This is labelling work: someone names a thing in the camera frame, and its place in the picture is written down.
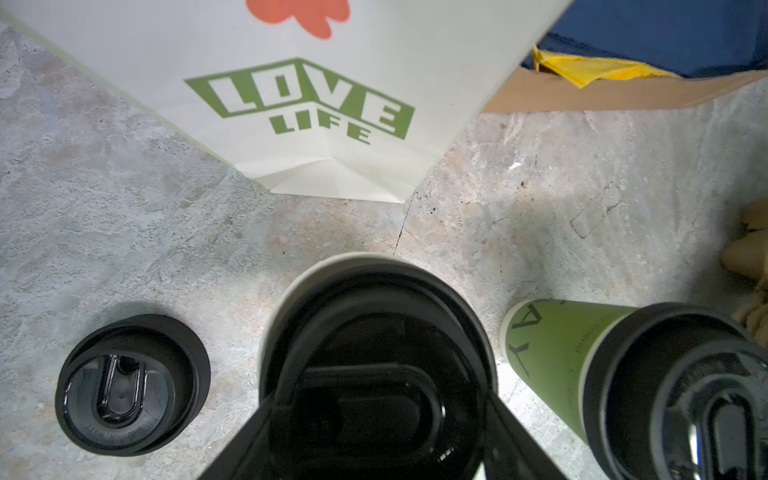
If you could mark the brown cardboard napkin tray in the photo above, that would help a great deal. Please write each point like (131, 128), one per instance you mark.
(528, 91)

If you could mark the black coffee cup lid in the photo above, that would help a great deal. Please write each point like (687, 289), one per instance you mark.
(131, 387)

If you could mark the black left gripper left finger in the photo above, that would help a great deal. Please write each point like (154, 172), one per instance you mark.
(247, 456)

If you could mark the brown pulp cup carrier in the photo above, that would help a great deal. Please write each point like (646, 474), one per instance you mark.
(747, 256)

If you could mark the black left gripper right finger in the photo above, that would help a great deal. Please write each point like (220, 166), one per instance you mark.
(510, 452)

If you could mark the dark blue napkin stack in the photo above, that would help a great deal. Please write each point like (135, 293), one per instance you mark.
(692, 39)

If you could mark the white paper takeout bag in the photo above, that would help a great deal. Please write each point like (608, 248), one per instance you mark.
(340, 99)

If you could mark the green paper coffee cup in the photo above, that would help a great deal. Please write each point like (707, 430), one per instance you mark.
(551, 343)

